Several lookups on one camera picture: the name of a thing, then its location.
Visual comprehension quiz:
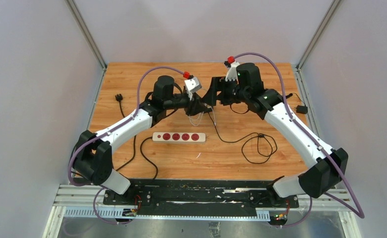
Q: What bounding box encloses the aluminium frame post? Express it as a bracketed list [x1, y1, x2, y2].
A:
[65, 0, 107, 71]
[296, 0, 343, 71]

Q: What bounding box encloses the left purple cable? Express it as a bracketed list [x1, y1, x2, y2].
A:
[67, 65, 186, 226]

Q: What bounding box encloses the black adapter cable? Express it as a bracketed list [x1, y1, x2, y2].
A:
[207, 112, 278, 165]

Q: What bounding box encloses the white USB charger with cable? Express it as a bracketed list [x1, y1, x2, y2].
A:
[188, 105, 217, 126]

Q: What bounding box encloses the right aluminium frame post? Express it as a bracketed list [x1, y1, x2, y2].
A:
[296, 0, 343, 71]

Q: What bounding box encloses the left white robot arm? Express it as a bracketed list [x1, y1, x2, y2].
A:
[68, 74, 209, 205]

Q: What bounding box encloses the black power strip plug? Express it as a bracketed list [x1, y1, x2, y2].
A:
[115, 94, 123, 102]

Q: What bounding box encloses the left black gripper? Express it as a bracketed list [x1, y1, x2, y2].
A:
[164, 91, 208, 117]

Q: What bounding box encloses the white red power strip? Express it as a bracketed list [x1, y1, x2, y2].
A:
[152, 132, 206, 144]

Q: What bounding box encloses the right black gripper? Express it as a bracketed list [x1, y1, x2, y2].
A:
[201, 77, 250, 107]

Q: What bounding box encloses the black power strip cord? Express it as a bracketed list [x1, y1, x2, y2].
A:
[114, 98, 159, 180]

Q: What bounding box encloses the small black plug adapter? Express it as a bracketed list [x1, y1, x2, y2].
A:
[296, 105, 309, 115]

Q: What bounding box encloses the left aluminium frame post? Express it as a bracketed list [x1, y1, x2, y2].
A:
[65, 0, 107, 71]

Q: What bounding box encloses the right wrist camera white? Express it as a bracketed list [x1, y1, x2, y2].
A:
[225, 61, 240, 82]

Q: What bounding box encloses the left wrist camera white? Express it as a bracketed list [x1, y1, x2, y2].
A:
[184, 77, 202, 93]

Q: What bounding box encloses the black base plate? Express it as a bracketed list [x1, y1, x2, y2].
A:
[103, 179, 299, 218]

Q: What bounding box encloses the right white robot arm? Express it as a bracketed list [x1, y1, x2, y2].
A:
[202, 62, 348, 207]

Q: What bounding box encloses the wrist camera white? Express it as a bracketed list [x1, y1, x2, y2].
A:
[225, 61, 240, 82]
[184, 77, 202, 93]

